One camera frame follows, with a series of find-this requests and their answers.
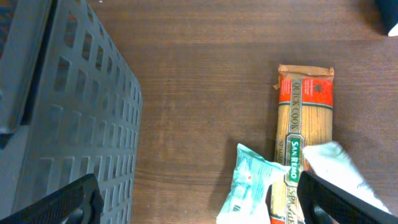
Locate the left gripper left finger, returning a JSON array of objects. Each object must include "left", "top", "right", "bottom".
[{"left": 1, "top": 174, "right": 104, "bottom": 224}]

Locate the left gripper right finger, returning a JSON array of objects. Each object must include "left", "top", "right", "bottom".
[{"left": 297, "top": 171, "right": 397, "bottom": 224}]

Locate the white cosmetic tube gold cap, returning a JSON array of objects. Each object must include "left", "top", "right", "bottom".
[{"left": 303, "top": 141, "right": 390, "bottom": 213}]

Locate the light teal snack pouch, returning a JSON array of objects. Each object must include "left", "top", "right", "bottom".
[{"left": 216, "top": 143, "right": 290, "bottom": 224}]

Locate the red spaghetti packet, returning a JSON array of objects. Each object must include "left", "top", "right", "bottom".
[{"left": 270, "top": 65, "right": 334, "bottom": 224}]

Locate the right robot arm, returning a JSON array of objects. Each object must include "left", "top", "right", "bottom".
[{"left": 375, "top": 0, "right": 398, "bottom": 37}]

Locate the grey plastic basket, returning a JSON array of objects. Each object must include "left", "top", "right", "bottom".
[{"left": 1, "top": 0, "right": 142, "bottom": 223}]

